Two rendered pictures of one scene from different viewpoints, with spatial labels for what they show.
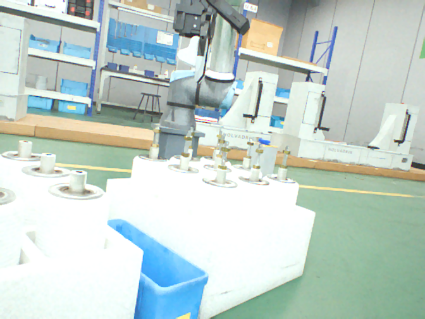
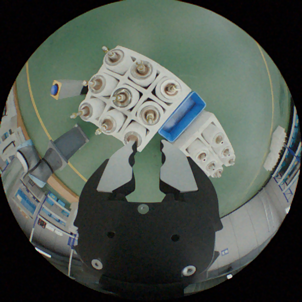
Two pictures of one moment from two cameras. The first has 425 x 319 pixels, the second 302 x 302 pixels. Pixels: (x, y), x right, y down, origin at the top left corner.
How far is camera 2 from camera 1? 0.80 m
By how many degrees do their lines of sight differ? 79
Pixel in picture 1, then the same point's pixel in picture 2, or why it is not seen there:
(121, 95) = (36, 190)
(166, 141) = (67, 155)
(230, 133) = not seen: hidden behind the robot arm
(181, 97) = (46, 169)
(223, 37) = (8, 184)
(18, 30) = (70, 227)
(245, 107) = (12, 148)
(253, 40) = not seen: outside the picture
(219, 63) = (18, 168)
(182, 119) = (53, 158)
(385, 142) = not seen: outside the picture
